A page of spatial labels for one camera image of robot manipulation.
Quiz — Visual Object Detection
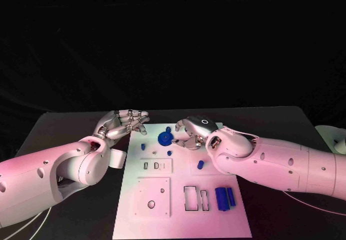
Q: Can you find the white rounded device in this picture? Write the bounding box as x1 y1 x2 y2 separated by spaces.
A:
314 125 346 155

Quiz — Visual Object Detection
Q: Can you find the white cable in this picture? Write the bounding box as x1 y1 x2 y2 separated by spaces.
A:
29 207 53 240
0 212 43 240
281 190 346 216

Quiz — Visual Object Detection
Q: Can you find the thick long blue cylinder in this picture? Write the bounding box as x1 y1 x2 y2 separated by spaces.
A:
213 186 232 212

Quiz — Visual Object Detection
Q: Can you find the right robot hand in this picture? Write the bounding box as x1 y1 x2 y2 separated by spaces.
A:
169 114 221 151

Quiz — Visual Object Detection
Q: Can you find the blue gear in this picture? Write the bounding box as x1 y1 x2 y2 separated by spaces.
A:
157 126 174 147

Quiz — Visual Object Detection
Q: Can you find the thin long blue cylinder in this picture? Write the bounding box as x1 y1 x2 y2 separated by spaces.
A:
225 187 238 207

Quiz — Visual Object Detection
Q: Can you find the white task board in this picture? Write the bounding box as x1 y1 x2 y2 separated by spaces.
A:
111 122 254 240

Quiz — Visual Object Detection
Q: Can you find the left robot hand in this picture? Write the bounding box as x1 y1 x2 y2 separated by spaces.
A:
92 109 151 146

